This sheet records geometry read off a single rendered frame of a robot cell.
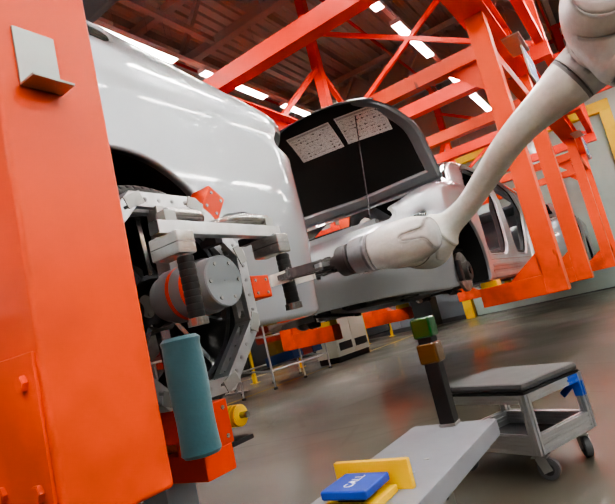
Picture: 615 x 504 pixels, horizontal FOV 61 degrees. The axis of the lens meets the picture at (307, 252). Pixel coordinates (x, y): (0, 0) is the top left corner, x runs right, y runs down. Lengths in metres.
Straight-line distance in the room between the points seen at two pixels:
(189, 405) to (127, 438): 0.42
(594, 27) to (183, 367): 0.96
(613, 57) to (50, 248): 0.84
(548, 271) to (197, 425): 3.76
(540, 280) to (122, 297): 4.08
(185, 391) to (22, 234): 0.57
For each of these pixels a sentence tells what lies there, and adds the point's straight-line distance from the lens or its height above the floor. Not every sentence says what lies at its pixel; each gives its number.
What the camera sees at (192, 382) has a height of 0.64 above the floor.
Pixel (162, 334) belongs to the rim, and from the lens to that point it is 1.44.
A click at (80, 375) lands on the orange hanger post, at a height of 0.70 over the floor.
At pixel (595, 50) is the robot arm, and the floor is 0.99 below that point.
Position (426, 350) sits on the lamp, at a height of 0.60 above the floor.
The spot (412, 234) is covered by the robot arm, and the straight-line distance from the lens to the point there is 1.14.
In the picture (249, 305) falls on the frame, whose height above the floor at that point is 0.80.
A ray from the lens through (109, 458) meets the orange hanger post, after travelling 0.75.
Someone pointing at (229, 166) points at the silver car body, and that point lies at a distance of 1.92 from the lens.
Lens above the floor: 0.69
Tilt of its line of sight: 8 degrees up
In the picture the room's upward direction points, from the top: 14 degrees counter-clockwise
